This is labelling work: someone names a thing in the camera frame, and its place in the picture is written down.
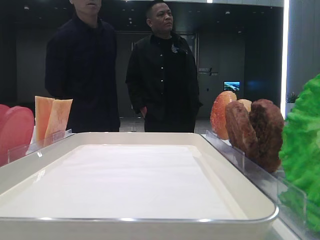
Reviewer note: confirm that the white rectangular serving tray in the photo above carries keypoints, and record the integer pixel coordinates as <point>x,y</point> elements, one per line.
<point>130,186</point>

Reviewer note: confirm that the red tomato slice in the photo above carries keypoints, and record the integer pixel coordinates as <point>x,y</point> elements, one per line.
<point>18,132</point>
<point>5,113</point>

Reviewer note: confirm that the man in black jacket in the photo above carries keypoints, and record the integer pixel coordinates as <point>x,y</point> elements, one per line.
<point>162,77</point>

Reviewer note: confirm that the clear acrylic patty holder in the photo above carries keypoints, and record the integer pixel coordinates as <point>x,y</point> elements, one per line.
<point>250,168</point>

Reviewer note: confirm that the brown meat patty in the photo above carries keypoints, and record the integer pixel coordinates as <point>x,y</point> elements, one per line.
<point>268,123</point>
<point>240,131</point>

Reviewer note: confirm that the clear acrylic tomato holder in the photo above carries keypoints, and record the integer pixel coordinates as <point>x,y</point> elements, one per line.
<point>19,152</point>

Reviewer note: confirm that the rear toasted bread slice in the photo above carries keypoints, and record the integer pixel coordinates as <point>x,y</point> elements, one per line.
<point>247,104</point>

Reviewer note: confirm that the rear brown meat patty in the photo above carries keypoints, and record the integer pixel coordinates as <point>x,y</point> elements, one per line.
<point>240,131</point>

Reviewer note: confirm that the small wall display screen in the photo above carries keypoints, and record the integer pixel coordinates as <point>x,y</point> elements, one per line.
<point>231,86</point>

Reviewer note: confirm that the orange cheese slice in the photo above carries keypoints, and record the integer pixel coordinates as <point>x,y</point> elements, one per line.
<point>59,116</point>
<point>43,108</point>

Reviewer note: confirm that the clear acrylic cheese holder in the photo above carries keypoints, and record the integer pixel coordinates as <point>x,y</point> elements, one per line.
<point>56,137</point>

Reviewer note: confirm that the front red tomato slice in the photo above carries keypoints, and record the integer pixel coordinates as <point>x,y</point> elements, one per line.
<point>18,132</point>

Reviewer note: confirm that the green lettuce leaf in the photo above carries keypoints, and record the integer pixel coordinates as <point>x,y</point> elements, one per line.
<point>300,151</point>

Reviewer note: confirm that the front orange cheese slice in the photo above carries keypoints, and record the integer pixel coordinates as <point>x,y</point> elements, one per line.
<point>59,116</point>

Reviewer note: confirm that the front brown meat patty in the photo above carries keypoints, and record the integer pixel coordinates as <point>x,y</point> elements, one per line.
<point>268,123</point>

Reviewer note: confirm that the clear acrylic bread holder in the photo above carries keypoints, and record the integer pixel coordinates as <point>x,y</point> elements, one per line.
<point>215,140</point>

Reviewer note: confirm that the rear orange cheese slice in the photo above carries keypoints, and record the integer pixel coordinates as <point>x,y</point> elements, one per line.
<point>43,108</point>

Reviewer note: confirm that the potted green plant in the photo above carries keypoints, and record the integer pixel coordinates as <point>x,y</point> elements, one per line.
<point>291,97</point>

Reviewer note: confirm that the clear acrylic lettuce holder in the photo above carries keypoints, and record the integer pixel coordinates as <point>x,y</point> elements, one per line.
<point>297,212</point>

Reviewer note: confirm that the man in black sweater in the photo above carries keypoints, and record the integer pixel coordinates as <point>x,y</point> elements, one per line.
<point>80,65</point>

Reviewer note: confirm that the rear red tomato slice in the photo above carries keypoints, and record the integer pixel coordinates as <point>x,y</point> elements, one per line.
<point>5,113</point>

